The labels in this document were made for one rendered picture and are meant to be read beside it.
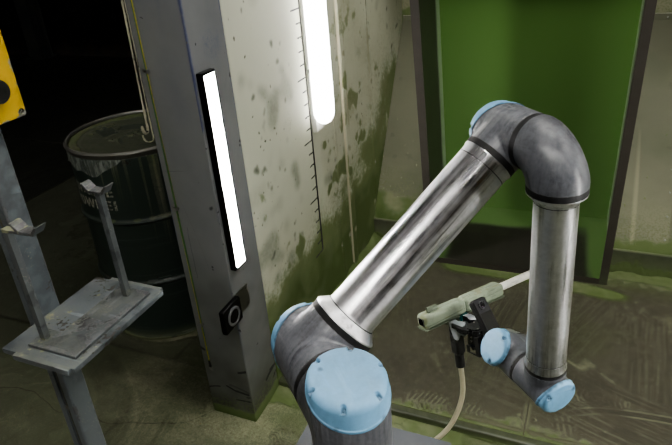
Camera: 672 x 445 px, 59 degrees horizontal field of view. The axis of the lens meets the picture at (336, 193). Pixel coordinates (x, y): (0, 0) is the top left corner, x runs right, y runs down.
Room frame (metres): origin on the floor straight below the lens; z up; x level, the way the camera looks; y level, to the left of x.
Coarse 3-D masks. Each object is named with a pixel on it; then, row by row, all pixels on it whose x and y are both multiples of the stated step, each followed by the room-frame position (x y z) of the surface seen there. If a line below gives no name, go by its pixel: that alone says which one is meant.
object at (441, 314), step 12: (516, 276) 1.58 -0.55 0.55; (528, 276) 1.59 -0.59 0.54; (480, 288) 1.52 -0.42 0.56; (492, 288) 1.51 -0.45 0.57; (504, 288) 1.54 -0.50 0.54; (456, 300) 1.46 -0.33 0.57; (468, 300) 1.45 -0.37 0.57; (492, 300) 1.50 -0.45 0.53; (432, 312) 1.40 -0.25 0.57; (444, 312) 1.41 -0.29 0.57; (456, 312) 1.42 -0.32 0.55; (468, 312) 1.44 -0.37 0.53; (432, 324) 1.38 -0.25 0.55; (456, 348) 1.40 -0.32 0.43; (456, 360) 1.40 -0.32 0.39
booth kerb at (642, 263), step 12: (384, 228) 2.74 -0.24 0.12; (624, 252) 2.26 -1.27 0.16; (636, 252) 2.24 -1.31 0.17; (648, 252) 2.22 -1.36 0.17; (612, 264) 2.27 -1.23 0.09; (624, 264) 2.25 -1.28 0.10; (636, 264) 2.23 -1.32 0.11; (648, 264) 2.21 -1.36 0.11; (660, 264) 2.19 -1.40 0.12; (660, 276) 2.19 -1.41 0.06
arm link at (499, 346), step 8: (496, 328) 1.16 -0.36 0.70; (488, 336) 1.16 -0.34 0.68; (496, 336) 1.14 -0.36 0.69; (504, 336) 1.12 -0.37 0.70; (512, 336) 1.14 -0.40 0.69; (520, 336) 1.16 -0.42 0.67; (488, 344) 1.14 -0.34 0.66; (496, 344) 1.12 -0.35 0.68; (504, 344) 1.11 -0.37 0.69; (512, 344) 1.11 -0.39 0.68; (520, 344) 1.11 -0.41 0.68; (488, 352) 1.13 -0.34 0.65; (496, 352) 1.11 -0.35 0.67; (504, 352) 1.09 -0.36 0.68; (512, 352) 1.09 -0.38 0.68; (520, 352) 1.08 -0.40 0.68; (488, 360) 1.11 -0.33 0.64; (496, 360) 1.09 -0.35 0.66; (504, 360) 1.09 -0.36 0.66; (512, 360) 1.08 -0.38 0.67; (504, 368) 1.08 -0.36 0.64
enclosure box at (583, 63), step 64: (448, 0) 2.00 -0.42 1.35; (512, 0) 1.92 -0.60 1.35; (576, 0) 1.85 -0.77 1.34; (640, 0) 1.78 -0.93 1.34; (448, 64) 2.04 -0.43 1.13; (512, 64) 1.96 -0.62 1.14; (576, 64) 1.88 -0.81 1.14; (640, 64) 1.48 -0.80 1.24; (448, 128) 2.10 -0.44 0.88; (576, 128) 1.92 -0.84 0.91; (512, 192) 2.05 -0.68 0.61; (448, 256) 1.86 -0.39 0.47; (512, 256) 1.81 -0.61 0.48; (576, 256) 1.77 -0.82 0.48
